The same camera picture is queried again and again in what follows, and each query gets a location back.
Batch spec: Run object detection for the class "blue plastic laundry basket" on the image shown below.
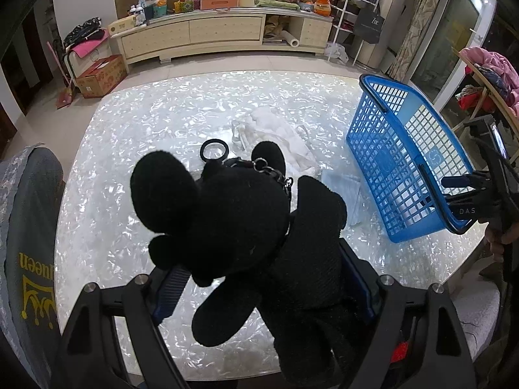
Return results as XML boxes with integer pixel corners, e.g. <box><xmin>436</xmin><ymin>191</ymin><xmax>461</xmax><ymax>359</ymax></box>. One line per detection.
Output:
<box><xmin>346</xmin><ymin>74</ymin><xmax>473</xmax><ymax>243</ymax></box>

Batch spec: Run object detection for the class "black plush toy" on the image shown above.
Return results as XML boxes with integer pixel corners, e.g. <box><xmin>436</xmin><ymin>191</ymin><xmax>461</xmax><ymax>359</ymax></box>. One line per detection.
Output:
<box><xmin>129</xmin><ymin>140</ymin><xmax>379</xmax><ymax>387</ymax></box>

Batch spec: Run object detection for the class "black hair tie ring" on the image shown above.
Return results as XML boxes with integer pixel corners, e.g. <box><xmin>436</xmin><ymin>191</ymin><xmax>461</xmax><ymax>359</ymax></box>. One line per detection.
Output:
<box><xmin>199</xmin><ymin>138</ymin><xmax>231</xmax><ymax>163</ymax></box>

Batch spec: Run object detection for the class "white cloth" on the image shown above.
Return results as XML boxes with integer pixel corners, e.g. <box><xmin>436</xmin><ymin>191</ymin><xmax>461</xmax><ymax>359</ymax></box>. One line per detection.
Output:
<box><xmin>231</xmin><ymin>108</ymin><xmax>320</xmax><ymax>180</ymax></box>

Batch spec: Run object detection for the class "wooden side table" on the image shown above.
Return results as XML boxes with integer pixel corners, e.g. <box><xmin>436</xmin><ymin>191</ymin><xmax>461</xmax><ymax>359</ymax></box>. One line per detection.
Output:
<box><xmin>452</xmin><ymin>48</ymin><xmax>518</xmax><ymax>141</ymax></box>

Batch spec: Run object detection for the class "pink clothes pile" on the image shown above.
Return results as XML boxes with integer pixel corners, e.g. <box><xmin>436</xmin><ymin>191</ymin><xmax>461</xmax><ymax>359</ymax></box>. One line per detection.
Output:
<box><xmin>459</xmin><ymin>47</ymin><xmax>518</xmax><ymax>112</ymax></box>

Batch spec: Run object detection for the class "black shopping bag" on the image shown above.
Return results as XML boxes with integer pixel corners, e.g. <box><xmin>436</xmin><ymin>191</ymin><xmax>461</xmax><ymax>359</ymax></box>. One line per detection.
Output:
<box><xmin>354</xmin><ymin>7</ymin><xmax>384</xmax><ymax>44</ymax></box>

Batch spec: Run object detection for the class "grey chair with yellow print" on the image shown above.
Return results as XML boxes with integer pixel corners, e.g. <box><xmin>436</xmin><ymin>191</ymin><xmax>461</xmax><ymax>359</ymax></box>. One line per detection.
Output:
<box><xmin>1</xmin><ymin>145</ymin><xmax>64</xmax><ymax>388</ymax></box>

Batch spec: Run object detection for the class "white metal shelf rack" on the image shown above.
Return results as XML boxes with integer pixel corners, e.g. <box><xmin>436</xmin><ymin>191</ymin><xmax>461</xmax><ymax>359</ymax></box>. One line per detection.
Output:
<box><xmin>330</xmin><ymin>0</ymin><xmax>380</xmax><ymax>65</ymax></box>

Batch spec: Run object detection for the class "beige patterned curtain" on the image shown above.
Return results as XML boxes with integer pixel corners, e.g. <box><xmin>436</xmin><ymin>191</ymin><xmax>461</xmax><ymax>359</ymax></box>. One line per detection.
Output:
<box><xmin>387</xmin><ymin>0</ymin><xmax>440</xmax><ymax>82</ymax></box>

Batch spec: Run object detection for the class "white paper roll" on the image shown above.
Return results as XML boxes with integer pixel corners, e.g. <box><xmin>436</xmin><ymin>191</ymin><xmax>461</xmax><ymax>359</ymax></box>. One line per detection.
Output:
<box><xmin>280</xmin><ymin>30</ymin><xmax>300</xmax><ymax>48</ymax></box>

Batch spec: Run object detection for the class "orange snack bag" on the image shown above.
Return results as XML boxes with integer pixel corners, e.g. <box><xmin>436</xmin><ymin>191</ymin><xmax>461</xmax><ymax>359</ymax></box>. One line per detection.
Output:
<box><xmin>313</xmin><ymin>0</ymin><xmax>332</xmax><ymax>17</ymax></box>

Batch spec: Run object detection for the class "cardboard box on floor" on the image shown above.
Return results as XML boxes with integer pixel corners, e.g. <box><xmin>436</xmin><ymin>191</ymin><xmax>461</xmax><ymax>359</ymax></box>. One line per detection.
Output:
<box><xmin>76</xmin><ymin>54</ymin><xmax>127</xmax><ymax>99</ymax></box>

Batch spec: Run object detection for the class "cream TV cabinet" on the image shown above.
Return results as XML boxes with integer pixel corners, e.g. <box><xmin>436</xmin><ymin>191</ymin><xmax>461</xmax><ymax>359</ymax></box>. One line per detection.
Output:
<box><xmin>111</xmin><ymin>7</ymin><xmax>332</xmax><ymax>65</ymax></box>

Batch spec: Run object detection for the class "black floral bag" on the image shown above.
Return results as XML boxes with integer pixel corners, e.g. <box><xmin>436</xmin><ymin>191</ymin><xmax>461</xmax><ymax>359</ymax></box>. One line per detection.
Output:
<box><xmin>63</xmin><ymin>17</ymin><xmax>101</xmax><ymax>48</ymax></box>

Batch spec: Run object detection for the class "pink storage box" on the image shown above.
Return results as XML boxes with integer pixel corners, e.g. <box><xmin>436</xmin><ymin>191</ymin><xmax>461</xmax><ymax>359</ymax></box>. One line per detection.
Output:
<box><xmin>200</xmin><ymin>0</ymin><xmax>239</xmax><ymax>11</ymax></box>

